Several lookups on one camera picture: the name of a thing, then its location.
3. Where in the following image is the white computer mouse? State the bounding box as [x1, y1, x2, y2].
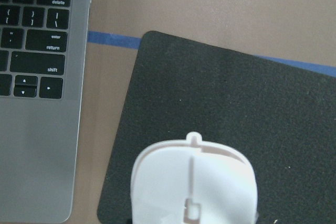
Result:
[130, 132, 258, 223]

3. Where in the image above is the black mouse pad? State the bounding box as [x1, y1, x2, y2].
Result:
[97, 31, 335, 223]

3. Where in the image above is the grey laptop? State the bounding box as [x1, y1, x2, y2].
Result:
[1, 0, 91, 223]

